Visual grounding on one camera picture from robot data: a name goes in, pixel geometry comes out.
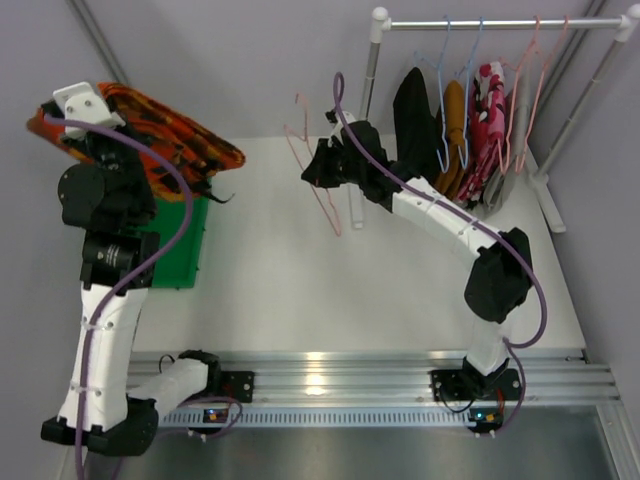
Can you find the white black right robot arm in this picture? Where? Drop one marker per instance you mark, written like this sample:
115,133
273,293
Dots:
499,262

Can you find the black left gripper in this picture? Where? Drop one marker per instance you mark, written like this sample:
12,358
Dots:
93,145

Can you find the orange camouflage trousers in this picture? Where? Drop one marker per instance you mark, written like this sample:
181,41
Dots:
197,153

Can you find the green plastic bin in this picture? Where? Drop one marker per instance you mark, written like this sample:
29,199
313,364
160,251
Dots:
178,268

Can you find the black trousers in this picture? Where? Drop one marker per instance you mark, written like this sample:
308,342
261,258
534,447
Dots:
417,140

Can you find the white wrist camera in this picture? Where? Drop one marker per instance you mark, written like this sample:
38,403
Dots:
337,125
81,102

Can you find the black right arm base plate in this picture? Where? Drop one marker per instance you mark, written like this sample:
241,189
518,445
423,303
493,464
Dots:
450,385

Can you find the pink camouflage trousers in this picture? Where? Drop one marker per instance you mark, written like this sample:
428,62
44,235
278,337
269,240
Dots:
487,107

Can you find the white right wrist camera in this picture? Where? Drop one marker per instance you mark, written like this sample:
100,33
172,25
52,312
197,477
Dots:
337,125

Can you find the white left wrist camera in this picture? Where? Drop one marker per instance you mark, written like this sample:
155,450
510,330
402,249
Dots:
81,102

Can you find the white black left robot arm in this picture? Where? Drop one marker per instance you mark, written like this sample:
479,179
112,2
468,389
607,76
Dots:
108,198

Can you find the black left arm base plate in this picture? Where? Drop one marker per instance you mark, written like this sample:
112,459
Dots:
238,385

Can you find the mustard brown trousers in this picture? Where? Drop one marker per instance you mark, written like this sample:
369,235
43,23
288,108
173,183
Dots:
451,119

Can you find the aluminium mounting rail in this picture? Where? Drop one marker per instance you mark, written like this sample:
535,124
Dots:
320,389

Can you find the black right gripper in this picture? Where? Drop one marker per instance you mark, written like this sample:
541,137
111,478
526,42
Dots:
320,167

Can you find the white clothes rack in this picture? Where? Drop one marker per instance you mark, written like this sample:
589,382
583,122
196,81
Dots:
624,26

